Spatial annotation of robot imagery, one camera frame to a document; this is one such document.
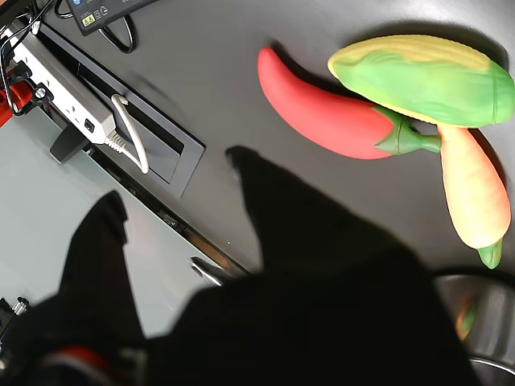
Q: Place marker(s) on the red toy chilli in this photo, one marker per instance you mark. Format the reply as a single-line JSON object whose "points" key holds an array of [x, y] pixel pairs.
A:
{"points": [[322, 116]]}

